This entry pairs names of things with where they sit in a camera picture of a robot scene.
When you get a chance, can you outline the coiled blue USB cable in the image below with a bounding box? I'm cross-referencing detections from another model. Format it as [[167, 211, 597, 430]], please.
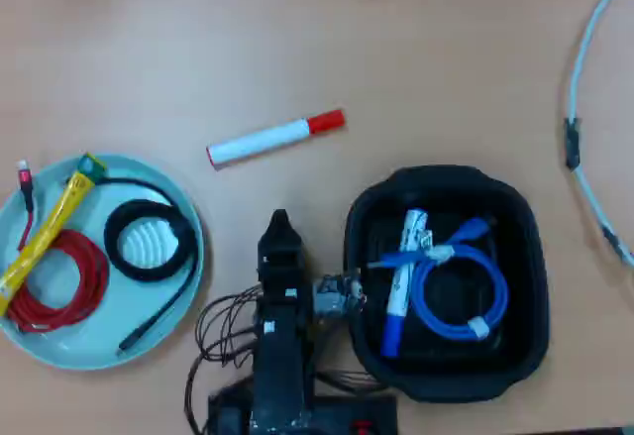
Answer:
[[366, 216, 511, 342]]

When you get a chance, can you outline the white marker with blue cap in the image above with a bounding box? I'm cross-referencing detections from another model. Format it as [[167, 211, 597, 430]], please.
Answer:
[[379, 207, 431, 359]]

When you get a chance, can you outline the black rectangular plastic container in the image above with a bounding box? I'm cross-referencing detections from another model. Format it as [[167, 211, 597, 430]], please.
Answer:
[[342, 163, 551, 404]]

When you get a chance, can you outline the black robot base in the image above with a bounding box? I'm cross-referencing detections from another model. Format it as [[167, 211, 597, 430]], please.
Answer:
[[206, 388, 400, 435]]

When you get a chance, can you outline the white cable with black joints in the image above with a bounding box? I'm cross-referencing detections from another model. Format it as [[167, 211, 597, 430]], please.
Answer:
[[563, 0, 634, 269]]

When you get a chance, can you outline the thin dark wire bundle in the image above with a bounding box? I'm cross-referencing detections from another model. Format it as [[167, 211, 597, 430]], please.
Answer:
[[194, 283, 264, 370]]

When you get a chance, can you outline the coiled red USB cable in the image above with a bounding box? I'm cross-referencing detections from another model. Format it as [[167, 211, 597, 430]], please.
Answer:
[[3, 159, 111, 335]]

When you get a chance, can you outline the light green round bowl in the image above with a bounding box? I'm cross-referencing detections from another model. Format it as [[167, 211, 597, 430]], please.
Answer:
[[0, 153, 207, 372]]

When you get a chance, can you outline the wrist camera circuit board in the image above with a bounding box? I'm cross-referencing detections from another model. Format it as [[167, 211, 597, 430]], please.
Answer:
[[314, 269, 370, 325]]

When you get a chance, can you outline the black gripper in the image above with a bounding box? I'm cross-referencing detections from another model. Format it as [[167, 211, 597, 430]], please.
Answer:
[[256, 209, 315, 308]]

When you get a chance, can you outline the coiled black USB cable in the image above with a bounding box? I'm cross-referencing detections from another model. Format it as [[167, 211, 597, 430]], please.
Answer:
[[101, 176, 200, 357]]

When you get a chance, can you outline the yellow stick packet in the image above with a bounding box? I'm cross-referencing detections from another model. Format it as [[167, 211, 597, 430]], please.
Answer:
[[0, 152, 109, 315]]

